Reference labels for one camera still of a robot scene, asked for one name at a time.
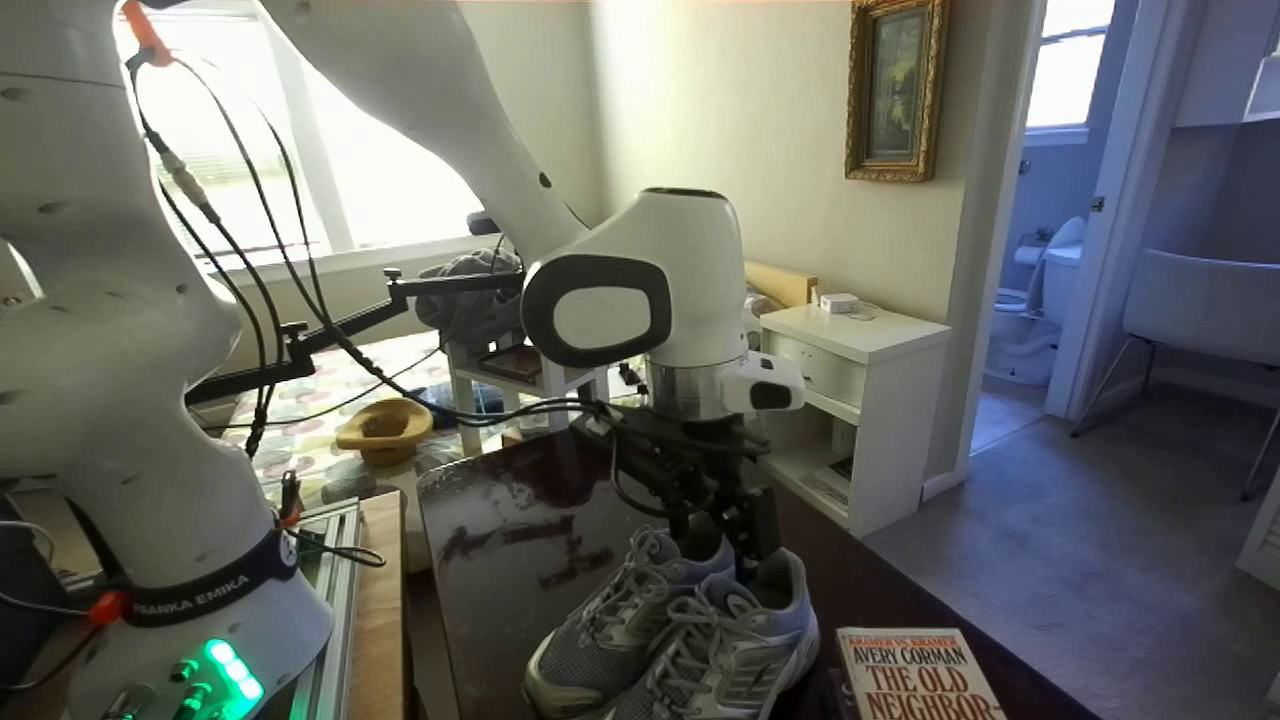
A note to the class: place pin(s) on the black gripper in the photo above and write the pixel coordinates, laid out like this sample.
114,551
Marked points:
703,464

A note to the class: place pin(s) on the grey blue running shoe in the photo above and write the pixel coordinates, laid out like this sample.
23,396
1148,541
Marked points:
607,633
726,652

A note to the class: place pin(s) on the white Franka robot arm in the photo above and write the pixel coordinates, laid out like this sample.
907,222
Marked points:
106,333

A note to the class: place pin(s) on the white shelf cabinet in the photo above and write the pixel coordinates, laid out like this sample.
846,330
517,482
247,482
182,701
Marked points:
865,384

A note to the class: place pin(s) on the paperback book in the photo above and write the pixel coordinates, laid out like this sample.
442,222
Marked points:
923,681

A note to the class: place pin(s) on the tan wooden item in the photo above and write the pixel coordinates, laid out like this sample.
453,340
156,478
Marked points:
787,287

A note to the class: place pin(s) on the wooden base board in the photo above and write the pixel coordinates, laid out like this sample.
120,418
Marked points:
381,614

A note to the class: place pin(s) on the yellow bowl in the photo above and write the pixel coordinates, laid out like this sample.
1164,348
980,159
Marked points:
387,430

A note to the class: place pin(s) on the white toilet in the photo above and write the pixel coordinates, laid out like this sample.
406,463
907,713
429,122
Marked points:
1046,301

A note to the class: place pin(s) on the red black clamp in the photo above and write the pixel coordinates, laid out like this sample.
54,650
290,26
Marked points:
290,505

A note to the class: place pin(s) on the gold framed picture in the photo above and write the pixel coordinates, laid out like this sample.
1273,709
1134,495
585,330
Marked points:
897,86

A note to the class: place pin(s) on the black camera on bar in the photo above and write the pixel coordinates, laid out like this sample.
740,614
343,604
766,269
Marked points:
466,304

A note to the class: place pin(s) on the white door frame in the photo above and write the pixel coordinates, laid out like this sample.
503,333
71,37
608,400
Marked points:
988,241

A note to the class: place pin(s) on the aluminium rail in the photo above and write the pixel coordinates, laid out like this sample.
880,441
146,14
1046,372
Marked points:
325,614

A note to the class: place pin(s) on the white window frame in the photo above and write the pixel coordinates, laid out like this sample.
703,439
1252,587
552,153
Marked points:
402,254

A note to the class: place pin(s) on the black camera mounting bar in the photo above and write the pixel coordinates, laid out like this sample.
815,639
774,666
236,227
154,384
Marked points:
333,333

